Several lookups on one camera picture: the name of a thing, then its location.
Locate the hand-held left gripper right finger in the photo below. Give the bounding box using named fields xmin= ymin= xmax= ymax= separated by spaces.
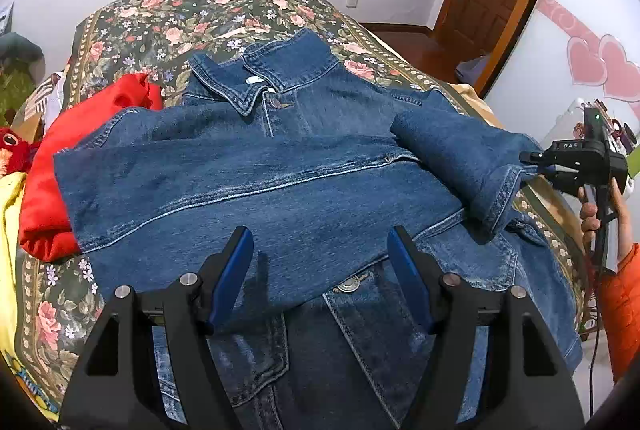
xmin=387 ymin=225 xmax=586 ymax=430

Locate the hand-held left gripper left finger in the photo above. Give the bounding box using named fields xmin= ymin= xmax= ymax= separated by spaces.
xmin=59 ymin=225 xmax=256 ymax=430

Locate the blue denim jacket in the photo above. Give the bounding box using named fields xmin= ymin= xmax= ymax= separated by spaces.
xmin=52 ymin=29 xmax=585 ymax=430

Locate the person's right forearm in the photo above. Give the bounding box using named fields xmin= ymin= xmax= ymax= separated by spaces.
xmin=595 ymin=180 xmax=640 ymax=382

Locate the person's right hand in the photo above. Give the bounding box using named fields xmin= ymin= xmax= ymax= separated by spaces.
xmin=578 ymin=179 xmax=635 ymax=262

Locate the beige bed sheet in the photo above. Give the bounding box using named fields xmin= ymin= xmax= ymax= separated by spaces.
xmin=447 ymin=82 xmax=503 ymax=127

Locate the grey-blue bag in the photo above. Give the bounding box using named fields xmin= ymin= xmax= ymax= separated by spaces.
xmin=454 ymin=54 xmax=490 ymax=87

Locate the red cloth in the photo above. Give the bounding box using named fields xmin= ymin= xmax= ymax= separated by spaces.
xmin=18 ymin=73 xmax=165 ymax=262

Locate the yellow cloth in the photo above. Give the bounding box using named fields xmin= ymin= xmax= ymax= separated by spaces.
xmin=0 ymin=170 xmax=63 ymax=423

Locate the red plush toy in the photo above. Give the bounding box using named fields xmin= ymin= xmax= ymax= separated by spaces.
xmin=0 ymin=126 xmax=44 ymax=174

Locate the geometric patterned cushion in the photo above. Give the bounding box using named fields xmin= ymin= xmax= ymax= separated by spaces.
xmin=20 ymin=69 xmax=72 ymax=137

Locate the floral blanket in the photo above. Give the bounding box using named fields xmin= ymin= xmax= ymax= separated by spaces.
xmin=12 ymin=0 xmax=591 ymax=422

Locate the dark grey pillow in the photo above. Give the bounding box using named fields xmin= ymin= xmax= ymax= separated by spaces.
xmin=0 ymin=33 xmax=46 ymax=67

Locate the pink heart wall sticker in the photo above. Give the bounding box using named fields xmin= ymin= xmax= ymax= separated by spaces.
xmin=537 ymin=0 xmax=640 ymax=104

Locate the black cable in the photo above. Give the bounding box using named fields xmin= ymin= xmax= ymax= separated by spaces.
xmin=586 ymin=275 xmax=604 ymax=416

